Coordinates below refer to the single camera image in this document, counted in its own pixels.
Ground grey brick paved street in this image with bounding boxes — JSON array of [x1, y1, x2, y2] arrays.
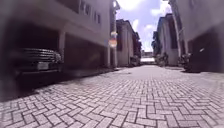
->
[[0, 64, 224, 128]]

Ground parked vehicle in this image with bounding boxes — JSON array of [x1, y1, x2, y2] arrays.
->
[[129, 55, 141, 67]]

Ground pale grey building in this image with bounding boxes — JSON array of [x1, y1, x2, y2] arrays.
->
[[0, 0, 120, 101]]

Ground dark parked car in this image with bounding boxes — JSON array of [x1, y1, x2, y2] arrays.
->
[[9, 47, 64, 78]]

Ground beige building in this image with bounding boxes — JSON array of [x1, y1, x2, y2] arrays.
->
[[115, 18, 143, 67]]

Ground large pale building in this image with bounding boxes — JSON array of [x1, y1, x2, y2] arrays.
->
[[168, 0, 224, 74]]

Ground round sign on pole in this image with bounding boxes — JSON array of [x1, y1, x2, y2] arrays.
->
[[108, 30, 119, 69]]

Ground parked motorcycle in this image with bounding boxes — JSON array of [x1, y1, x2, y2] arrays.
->
[[179, 52, 195, 73]]

